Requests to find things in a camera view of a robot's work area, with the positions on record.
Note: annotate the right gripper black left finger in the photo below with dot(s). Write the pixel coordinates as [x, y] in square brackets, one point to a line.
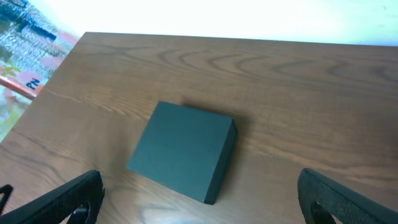
[78, 201]

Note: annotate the colourful patterned floor mat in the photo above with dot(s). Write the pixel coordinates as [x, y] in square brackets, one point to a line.
[32, 48]

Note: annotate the dark green box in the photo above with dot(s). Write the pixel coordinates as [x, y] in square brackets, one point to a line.
[186, 149]

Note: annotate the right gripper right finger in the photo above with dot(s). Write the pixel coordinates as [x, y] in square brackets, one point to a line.
[322, 200]

